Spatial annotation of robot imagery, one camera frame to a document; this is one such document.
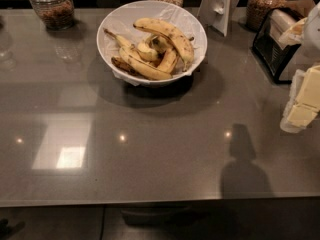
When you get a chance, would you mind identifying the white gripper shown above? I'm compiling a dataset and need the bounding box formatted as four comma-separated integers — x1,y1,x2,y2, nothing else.
280,66,320,134

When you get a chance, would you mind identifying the large top yellow banana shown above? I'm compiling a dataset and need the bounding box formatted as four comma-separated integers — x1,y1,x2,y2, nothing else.
133,17,194,71

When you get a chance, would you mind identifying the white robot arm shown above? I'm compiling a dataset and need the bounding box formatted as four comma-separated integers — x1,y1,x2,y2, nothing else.
279,3,320,133

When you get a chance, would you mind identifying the right lower yellow banana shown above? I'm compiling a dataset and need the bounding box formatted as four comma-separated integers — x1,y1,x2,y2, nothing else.
157,48,178,73

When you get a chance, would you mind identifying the front long yellow banana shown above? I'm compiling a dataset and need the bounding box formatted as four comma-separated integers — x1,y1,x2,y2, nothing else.
119,47,172,81

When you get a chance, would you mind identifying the small middle yellow banana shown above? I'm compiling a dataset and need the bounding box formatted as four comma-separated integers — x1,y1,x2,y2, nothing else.
137,35,159,62

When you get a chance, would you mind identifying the white bowl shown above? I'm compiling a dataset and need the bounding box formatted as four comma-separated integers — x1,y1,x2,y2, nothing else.
96,0,208,87

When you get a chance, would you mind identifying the dark overripe banana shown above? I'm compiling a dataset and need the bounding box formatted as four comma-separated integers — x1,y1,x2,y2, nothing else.
111,56,138,76

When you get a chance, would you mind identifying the left yellow banana with stem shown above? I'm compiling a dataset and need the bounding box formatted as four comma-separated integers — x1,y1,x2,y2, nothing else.
103,28,140,59

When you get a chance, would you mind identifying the right glass jar with granola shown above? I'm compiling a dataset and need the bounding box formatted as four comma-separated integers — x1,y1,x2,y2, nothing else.
246,0,289,31

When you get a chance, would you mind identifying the glass jar with granola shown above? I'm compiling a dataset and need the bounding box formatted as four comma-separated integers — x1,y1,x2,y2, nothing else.
29,0,74,30
246,0,289,31

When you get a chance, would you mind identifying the white folded card stand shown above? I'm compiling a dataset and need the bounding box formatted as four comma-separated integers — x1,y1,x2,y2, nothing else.
197,0,239,36

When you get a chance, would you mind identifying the left glass jar with granola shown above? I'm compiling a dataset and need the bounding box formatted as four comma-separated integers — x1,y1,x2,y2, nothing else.
29,0,74,30

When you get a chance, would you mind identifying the clear glass at left edge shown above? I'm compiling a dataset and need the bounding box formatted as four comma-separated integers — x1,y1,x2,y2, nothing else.
0,16,16,71

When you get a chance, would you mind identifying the black wire rack holder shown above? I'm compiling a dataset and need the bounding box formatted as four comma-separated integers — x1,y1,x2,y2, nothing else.
252,8,303,84

